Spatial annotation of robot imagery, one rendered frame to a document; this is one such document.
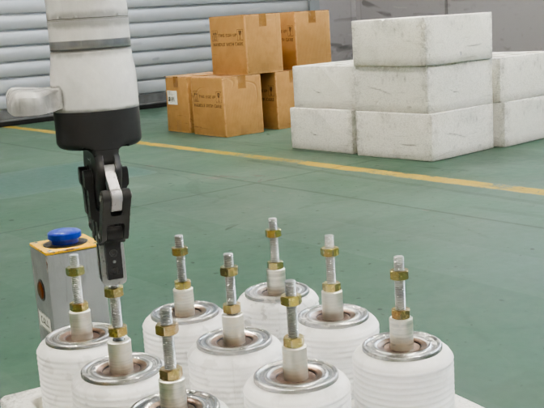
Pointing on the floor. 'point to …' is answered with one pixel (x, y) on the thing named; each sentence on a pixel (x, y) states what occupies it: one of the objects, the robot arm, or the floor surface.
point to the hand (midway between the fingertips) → (111, 261)
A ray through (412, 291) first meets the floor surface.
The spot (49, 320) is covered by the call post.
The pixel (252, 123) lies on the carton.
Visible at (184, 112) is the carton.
